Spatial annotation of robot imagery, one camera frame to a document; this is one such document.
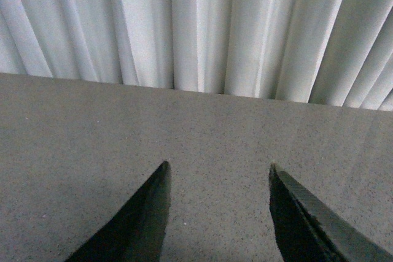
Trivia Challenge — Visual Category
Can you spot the white pleated curtain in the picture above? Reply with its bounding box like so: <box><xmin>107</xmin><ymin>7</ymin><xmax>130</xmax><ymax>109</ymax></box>
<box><xmin>1</xmin><ymin>0</ymin><xmax>392</xmax><ymax>111</ymax></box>

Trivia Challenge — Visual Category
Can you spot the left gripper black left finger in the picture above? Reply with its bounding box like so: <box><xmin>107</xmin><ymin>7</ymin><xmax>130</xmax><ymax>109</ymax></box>
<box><xmin>66</xmin><ymin>161</ymin><xmax>171</xmax><ymax>261</ymax></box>

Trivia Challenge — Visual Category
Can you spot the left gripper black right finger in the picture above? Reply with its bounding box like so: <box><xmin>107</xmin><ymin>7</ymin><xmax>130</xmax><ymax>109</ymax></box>
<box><xmin>269</xmin><ymin>163</ymin><xmax>392</xmax><ymax>261</ymax></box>

